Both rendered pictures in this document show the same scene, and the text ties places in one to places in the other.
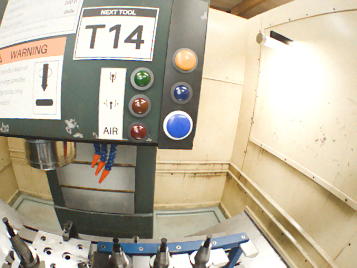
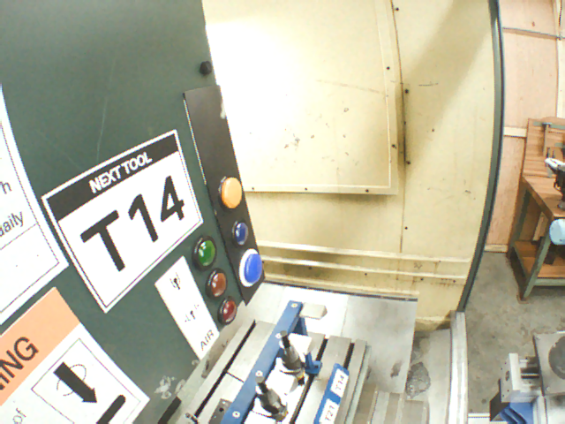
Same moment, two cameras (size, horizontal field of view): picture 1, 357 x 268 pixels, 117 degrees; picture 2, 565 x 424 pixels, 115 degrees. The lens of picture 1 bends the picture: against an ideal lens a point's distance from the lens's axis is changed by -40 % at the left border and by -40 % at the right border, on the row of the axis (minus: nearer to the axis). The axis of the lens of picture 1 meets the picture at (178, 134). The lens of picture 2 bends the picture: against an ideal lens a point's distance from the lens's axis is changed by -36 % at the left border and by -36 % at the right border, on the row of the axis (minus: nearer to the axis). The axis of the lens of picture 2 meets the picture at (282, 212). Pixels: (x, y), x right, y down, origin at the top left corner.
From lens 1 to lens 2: 0.19 m
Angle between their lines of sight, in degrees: 48
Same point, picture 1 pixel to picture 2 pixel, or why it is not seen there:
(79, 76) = (132, 324)
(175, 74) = (229, 217)
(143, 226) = not seen: hidden behind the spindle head
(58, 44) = (49, 314)
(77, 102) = (154, 355)
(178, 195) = not seen: hidden behind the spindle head
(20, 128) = not seen: outside the picture
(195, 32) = (224, 145)
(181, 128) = (258, 268)
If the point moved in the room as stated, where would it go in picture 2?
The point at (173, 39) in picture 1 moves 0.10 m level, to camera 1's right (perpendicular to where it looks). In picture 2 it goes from (209, 174) to (284, 137)
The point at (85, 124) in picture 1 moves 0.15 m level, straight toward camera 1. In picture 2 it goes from (178, 366) to (390, 363)
